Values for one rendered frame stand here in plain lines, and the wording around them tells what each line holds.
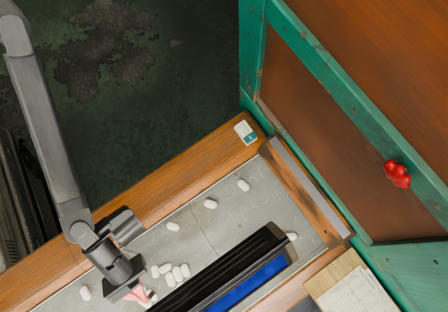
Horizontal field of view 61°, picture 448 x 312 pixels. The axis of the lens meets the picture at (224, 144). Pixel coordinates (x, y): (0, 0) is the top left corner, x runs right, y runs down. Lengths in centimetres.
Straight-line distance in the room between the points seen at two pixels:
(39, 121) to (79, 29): 152
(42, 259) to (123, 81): 115
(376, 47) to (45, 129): 57
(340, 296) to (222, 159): 44
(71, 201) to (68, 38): 155
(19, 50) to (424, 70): 61
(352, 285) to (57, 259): 72
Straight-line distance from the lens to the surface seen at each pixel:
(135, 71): 203
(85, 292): 105
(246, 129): 100
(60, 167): 78
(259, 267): 63
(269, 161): 94
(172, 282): 99
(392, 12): 42
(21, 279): 112
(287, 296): 98
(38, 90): 76
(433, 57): 42
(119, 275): 86
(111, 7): 227
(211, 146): 101
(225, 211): 100
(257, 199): 101
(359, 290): 100
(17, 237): 159
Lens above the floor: 174
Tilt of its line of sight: 74 degrees down
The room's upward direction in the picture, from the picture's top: 9 degrees counter-clockwise
